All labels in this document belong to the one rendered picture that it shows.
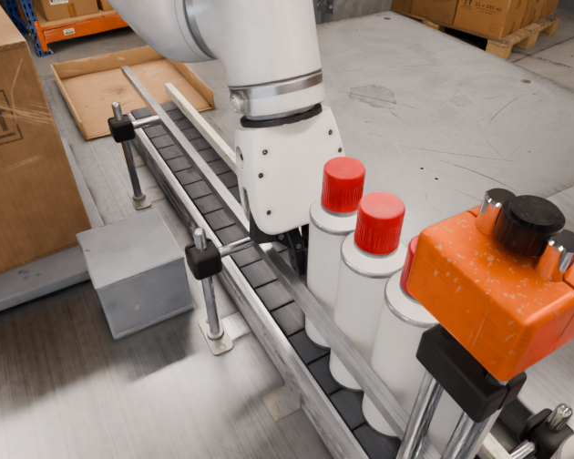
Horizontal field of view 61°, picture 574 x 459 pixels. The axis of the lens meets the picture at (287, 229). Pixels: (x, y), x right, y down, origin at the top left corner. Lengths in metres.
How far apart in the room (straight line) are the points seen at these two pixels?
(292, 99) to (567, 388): 0.37
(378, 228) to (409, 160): 0.55
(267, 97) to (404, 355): 0.23
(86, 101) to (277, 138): 0.74
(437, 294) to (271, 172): 0.28
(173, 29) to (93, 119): 0.61
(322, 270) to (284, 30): 0.20
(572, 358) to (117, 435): 0.46
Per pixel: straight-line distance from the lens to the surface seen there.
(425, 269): 0.16
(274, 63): 0.40
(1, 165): 0.63
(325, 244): 0.40
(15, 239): 0.68
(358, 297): 0.38
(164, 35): 0.45
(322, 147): 0.44
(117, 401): 0.56
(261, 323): 0.53
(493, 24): 3.69
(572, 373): 0.56
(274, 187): 0.43
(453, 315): 0.16
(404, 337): 0.35
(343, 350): 0.41
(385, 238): 0.35
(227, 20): 0.41
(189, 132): 0.85
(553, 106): 1.17
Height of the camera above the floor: 1.29
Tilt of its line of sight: 41 degrees down
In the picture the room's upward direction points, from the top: straight up
